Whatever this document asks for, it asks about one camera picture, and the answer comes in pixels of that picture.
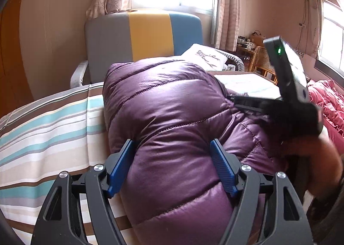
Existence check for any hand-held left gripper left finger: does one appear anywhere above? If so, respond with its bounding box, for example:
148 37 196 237
30 139 134 245

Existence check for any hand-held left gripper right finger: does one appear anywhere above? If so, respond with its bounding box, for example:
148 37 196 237
209 139 314 245

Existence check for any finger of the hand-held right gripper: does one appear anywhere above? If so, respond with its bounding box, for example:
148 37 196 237
228 94 283 113

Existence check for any purple puffer jacket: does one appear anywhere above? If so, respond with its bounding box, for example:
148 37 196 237
103 57 309 245

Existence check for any person's right forearm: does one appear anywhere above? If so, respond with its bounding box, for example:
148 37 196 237
304 151 342 198

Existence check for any person's right hand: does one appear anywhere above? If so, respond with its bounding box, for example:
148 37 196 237
282 128 336 159

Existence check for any rattan chair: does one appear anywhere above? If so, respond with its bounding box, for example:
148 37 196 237
247 46 278 84

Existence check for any grey striped cushion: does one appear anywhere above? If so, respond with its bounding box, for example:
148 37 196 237
215 49 246 72

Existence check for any red ruffled cloth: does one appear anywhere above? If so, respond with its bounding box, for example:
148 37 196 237
308 80 344 149

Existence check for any wooden desk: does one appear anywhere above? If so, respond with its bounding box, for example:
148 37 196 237
236 43 258 63

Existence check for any brown paper bag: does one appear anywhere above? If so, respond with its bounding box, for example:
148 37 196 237
248 30 266 44

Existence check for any side window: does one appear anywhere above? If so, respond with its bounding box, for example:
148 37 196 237
318 0 344 69

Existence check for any white deer print pillow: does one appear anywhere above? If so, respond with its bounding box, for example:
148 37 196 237
183 43 228 71

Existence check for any side window curtain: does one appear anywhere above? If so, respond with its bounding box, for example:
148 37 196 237
305 0 324 57

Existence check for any grey yellow blue headboard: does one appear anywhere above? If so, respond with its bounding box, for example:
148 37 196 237
84 11 203 84

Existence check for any wooden wardrobe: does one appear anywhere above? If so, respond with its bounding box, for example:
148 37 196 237
0 0 35 119

